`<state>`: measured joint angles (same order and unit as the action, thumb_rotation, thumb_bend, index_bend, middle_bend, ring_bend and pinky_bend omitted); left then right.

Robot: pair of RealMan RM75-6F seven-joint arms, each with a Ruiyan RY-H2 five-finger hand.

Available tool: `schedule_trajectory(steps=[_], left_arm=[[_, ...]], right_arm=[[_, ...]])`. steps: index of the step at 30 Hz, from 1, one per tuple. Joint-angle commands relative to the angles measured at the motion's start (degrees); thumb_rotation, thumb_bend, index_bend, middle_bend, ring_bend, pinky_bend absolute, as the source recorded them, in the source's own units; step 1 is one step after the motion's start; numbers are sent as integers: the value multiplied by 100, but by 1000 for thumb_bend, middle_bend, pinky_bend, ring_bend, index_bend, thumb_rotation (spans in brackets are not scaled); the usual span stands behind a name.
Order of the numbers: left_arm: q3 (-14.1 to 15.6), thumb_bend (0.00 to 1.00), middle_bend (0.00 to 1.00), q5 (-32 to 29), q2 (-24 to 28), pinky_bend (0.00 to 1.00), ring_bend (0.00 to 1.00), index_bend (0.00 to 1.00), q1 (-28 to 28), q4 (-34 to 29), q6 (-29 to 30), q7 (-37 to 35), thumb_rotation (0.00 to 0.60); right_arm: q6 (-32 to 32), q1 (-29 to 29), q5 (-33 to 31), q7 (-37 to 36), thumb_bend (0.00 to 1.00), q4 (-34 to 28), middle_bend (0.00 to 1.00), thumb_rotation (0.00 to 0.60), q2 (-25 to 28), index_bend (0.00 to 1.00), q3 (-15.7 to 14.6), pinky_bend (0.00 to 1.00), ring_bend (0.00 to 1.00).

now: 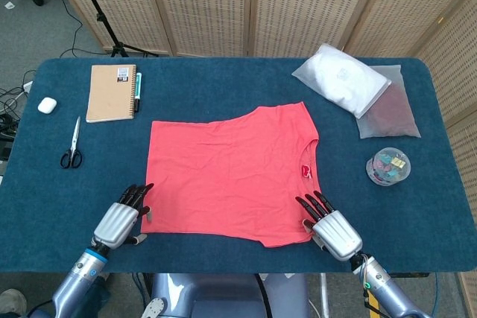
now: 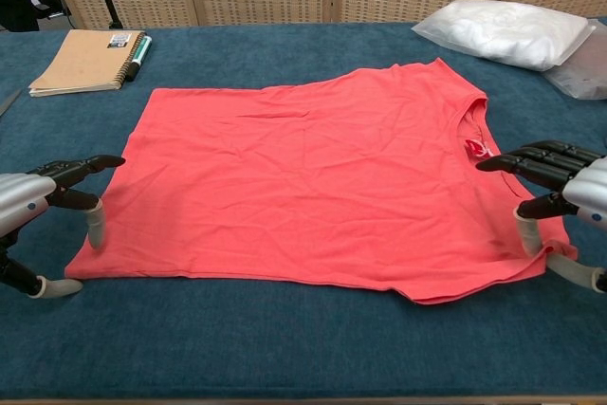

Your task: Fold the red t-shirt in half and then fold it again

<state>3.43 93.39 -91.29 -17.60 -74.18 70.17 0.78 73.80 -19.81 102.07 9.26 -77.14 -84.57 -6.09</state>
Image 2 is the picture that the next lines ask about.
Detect coral red t-shirt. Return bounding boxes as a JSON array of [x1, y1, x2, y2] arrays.
[[64, 57, 579, 305]]

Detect blue carpet table mat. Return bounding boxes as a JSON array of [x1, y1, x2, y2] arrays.
[[0, 15, 607, 401]]

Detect clear plastic bag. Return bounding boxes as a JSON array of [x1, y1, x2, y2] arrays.
[[542, 18, 607, 101]]

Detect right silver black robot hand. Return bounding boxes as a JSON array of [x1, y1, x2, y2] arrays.
[[475, 139, 607, 293]]

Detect white garment in plastic bag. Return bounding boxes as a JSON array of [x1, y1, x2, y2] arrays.
[[411, 0, 597, 73]]

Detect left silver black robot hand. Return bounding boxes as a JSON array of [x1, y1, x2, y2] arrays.
[[0, 154, 127, 301]]

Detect tan spiral notebook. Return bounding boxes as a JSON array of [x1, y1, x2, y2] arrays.
[[28, 28, 147, 98]]

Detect green white marker pen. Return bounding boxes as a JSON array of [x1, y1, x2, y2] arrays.
[[123, 35, 154, 83]]

